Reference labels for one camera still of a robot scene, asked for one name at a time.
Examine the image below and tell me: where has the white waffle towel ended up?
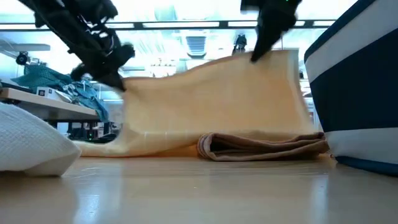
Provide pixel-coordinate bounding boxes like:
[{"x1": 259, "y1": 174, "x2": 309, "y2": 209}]
[{"x1": 0, "y1": 102, "x2": 82, "y2": 177}]

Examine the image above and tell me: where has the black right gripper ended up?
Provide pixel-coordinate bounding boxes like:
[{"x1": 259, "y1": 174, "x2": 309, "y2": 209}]
[{"x1": 251, "y1": 0, "x2": 302, "y2": 62}]

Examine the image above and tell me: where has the navy and white fabric basket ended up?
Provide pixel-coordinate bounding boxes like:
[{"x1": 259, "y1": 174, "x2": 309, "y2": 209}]
[{"x1": 303, "y1": 0, "x2": 398, "y2": 177}]

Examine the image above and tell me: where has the small white box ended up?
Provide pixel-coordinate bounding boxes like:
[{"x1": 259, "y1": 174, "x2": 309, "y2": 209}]
[{"x1": 36, "y1": 86, "x2": 73, "y2": 103}]

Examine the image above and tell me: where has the teal cloth pile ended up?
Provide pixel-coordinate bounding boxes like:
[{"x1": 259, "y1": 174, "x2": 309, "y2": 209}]
[{"x1": 11, "y1": 64, "x2": 110, "y2": 123}]

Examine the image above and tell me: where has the yellow towel with white lines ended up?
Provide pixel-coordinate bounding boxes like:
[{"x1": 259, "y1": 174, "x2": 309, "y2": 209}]
[{"x1": 73, "y1": 49, "x2": 318, "y2": 158}]

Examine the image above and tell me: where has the black round lamp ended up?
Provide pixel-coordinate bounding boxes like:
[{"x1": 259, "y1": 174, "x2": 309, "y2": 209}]
[{"x1": 15, "y1": 51, "x2": 30, "y2": 67}]

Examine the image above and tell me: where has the black hanging camera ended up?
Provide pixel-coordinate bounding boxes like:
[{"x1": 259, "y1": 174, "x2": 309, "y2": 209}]
[{"x1": 232, "y1": 33, "x2": 248, "y2": 56}]

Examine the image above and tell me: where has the wooden workbench with grey frame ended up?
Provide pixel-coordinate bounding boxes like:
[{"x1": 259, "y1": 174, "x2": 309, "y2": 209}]
[{"x1": 0, "y1": 86, "x2": 101, "y2": 123}]

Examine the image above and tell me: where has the pink towel with white lines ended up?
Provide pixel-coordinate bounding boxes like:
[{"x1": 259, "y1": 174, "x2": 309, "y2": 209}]
[{"x1": 197, "y1": 131, "x2": 330, "y2": 162}]

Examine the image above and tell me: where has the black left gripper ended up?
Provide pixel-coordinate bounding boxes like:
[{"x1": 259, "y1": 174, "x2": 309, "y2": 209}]
[{"x1": 70, "y1": 43, "x2": 136, "y2": 93}]

